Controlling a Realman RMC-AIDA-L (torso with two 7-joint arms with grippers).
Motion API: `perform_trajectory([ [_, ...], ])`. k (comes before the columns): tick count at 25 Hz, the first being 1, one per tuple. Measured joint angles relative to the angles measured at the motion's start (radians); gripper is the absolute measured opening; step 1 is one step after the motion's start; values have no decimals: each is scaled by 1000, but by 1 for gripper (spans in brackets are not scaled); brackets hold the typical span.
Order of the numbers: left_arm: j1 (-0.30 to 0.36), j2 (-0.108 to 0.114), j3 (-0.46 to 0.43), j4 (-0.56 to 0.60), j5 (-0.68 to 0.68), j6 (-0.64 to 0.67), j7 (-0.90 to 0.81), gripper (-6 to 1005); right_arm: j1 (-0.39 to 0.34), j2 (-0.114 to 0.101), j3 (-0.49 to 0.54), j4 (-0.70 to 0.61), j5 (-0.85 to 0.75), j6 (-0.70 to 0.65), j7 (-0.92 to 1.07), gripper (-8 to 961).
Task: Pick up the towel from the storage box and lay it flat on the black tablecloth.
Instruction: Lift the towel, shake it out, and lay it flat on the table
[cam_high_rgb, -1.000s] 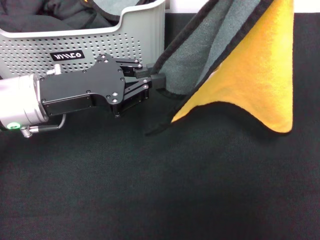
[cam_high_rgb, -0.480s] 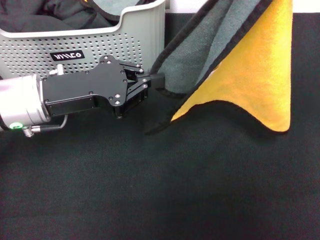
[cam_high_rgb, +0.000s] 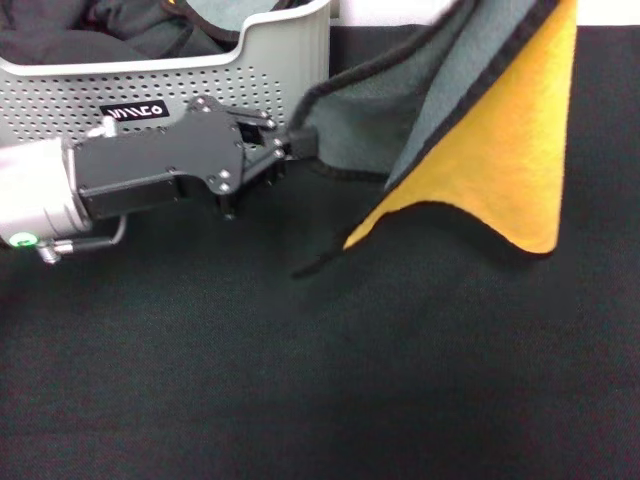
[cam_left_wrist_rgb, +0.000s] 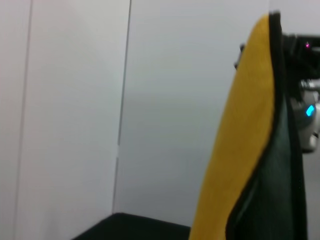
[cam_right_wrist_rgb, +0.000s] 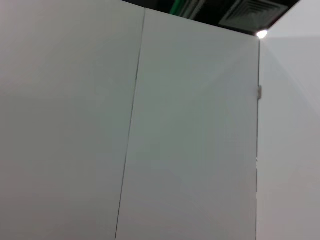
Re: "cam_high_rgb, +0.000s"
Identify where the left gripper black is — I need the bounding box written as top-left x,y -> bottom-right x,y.
74,96 -> 319,221

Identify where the grey yellow towel black trim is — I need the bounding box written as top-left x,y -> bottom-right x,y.
287,0 -> 579,279

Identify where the grey perforated storage box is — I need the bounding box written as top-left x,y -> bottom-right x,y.
0,0 -> 332,151

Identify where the black tablecloth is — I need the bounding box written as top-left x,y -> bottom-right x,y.
0,23 -> 640,480

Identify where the dark crumpled cloth pile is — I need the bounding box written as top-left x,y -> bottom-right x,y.
0,0 -> 236,66

